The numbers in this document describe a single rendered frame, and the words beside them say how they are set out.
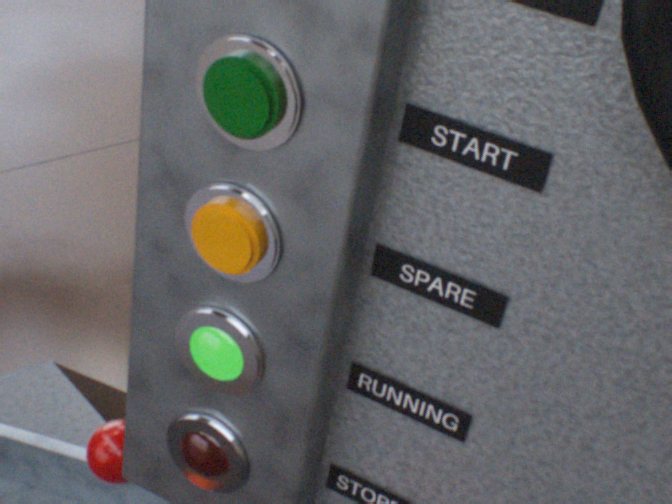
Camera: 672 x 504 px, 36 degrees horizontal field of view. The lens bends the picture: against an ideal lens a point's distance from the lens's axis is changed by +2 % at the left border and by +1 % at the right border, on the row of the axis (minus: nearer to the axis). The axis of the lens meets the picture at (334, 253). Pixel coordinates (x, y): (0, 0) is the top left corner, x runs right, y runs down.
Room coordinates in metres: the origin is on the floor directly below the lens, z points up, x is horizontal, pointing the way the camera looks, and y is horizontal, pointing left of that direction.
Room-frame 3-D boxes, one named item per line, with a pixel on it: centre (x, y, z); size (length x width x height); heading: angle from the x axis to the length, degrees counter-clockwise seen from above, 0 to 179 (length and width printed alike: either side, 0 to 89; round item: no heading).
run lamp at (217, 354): (0.28, 0.03, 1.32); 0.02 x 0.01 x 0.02; 69
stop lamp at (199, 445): (0.28, 0.03, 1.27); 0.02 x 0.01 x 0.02; 69
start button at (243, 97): (0.28, 0.03, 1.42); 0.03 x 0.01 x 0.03; 69
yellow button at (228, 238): (0.28, 0.03, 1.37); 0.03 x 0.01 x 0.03; 69
